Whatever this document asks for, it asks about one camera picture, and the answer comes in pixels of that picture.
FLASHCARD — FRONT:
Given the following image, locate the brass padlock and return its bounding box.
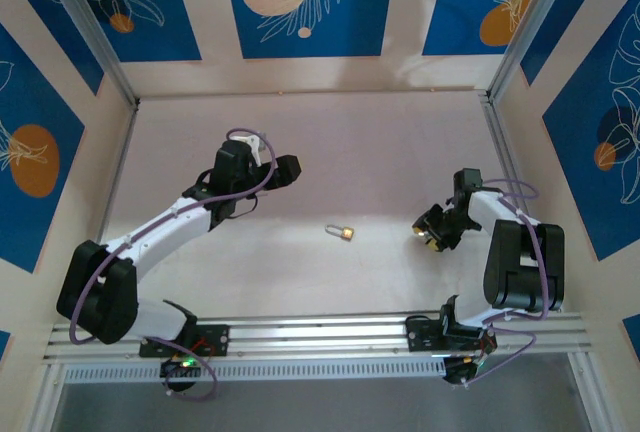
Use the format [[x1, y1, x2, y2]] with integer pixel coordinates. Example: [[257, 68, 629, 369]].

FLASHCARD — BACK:
[[324, 221, 357, 244]]

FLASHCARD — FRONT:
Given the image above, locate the right arm's black base electronics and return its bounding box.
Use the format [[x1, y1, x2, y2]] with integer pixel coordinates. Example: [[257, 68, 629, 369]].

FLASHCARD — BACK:
[[442, 355, 489, 389]]

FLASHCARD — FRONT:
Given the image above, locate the left arm's black base electronics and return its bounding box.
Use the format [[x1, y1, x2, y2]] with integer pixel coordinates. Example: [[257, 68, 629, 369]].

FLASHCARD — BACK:
[[159, 356, 201, 394]]

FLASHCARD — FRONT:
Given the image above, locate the left arm's purple cable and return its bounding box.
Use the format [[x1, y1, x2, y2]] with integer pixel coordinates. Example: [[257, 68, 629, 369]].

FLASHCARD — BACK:
[[68, 126, 279, 402]]

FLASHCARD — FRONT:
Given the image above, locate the aluminium side rail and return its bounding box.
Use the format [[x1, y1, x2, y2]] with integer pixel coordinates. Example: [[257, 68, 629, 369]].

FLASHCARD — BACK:
[[97, 100, 141, 251], [480, 94, 524, 196]]

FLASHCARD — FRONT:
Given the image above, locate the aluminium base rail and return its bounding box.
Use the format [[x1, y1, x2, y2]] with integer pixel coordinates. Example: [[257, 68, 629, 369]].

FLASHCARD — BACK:
[[42, 309, 594, 366]]

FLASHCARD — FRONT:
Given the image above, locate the white slotted cable duct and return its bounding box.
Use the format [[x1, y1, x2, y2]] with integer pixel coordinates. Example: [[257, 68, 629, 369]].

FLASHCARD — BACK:
[[62, 359, 449, 383]]

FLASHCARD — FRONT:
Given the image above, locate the aluminium frame post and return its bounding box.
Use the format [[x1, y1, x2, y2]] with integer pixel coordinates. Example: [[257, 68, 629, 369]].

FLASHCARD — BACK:
[[485, 0, 587, 106], [35, 0, 140, 108]]

